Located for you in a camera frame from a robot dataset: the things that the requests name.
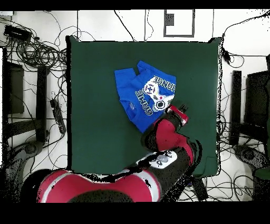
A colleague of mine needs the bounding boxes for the dark green table cloth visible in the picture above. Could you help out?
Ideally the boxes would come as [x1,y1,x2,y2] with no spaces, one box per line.
[65,35,222,178]

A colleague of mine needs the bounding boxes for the black box device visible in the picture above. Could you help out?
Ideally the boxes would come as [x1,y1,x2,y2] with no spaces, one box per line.
[3,25,33,42]

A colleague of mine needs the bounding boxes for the grey square floor frame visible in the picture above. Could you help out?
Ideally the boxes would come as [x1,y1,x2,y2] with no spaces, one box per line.
[163,8,196,38]

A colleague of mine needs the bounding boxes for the dark flat panel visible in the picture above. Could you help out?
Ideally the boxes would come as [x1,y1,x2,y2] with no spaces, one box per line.
[8,62,25,115]
[244,70,270,127]

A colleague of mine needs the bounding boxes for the dark grey stand base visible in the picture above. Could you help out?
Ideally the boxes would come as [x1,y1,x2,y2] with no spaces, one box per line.
[233,144,270,170]
[12,140,45,161]

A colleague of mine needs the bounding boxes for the black cable bundle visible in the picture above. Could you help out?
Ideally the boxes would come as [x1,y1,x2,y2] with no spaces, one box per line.
[216,114,234,148]

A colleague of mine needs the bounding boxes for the black power adapter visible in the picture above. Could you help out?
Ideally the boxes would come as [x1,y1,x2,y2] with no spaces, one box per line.
[222,47,233,65]

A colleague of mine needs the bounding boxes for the coiled black cable tangle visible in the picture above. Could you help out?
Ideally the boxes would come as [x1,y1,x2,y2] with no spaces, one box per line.
[12,39,68,71]

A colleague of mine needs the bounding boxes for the blue printed t-shirt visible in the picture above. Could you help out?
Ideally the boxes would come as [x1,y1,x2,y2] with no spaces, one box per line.
[114,60,177,134]

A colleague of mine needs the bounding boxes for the black upright post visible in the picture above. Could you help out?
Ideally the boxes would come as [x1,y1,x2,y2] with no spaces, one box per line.
[35,66,48,143]
[229,70,243,146]

